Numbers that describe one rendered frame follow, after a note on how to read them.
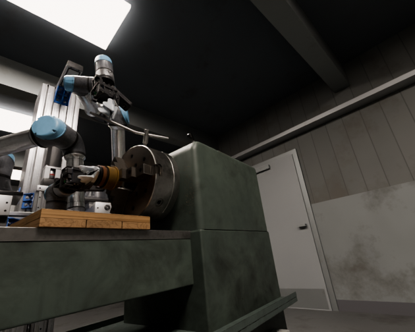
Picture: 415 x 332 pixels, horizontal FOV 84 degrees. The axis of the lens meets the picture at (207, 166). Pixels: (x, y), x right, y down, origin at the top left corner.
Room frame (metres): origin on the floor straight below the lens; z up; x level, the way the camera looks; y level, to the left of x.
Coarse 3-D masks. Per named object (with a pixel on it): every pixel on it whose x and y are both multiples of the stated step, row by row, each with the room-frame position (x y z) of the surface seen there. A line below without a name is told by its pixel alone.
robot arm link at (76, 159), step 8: (80, 136) 1.00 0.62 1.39; (80, 144) 1.01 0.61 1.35; (64, 152) 1.00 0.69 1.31; (72, 152) 1.00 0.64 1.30; (80, 152) 1.02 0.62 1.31; (72, 160) 1.00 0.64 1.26; (80, 160) 1.03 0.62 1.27; (80, 192) 1.02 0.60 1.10; (72, 200) 1.00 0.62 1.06; (80, 200) 1.02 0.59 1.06; (72, 208) 1.00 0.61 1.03; (80, 208) 1.02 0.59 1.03
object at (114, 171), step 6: (102, 168) 0.76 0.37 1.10; (108, 168) 0.78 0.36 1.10; (114, 168) 0.80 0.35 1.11; (102, 174) 0.75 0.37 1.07; (108, 174) 0.77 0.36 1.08; (114, 174) 0.78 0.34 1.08; (96, 180) 0.81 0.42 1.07; (102, 180) 0.76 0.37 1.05; (108, 180) 0.77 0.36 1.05; (114, 180) 0.79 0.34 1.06; (102, 186) 0.80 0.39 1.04; (108, 186) 0.80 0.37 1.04; (114, 186) 0.80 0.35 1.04
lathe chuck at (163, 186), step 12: (132, 156) 0.89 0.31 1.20; (144, 156) 0.84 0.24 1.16; (156, 156) 0.82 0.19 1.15; (168, 168) 0.85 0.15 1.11; (144, 180) 0.84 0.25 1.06; (156, 180) 0.80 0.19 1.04; (168, 180) 0.85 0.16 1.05; (132, 192) 0.88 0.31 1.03; (144, 192) 0.84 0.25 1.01; (156, 192) 0.82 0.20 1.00; (168, 192) 0.86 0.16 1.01; (132, 204) 0.88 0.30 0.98; (144, 204) 0.84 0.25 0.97; (156, 216) 0.91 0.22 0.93
